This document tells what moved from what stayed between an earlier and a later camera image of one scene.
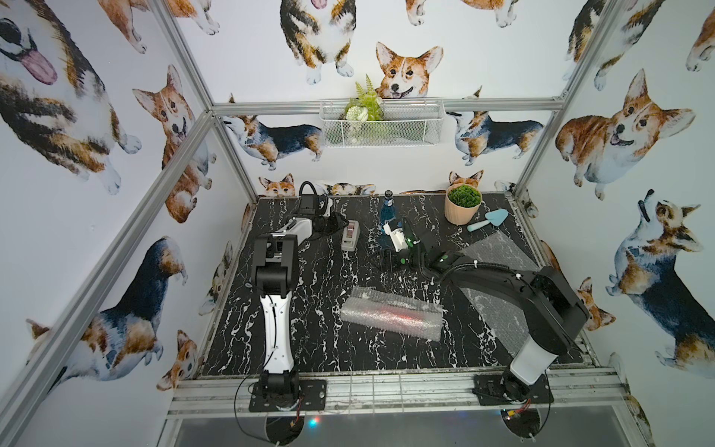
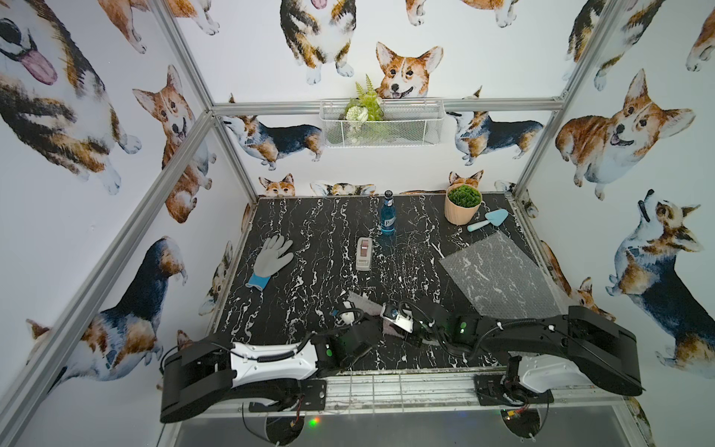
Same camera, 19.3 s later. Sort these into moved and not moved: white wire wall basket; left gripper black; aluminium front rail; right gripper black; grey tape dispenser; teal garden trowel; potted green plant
Moved: left gripper black; right gripper black; grey tape dispenser
Not moved: white wire wall basket; aluminium front rail; teal garden trowel; potted green plant
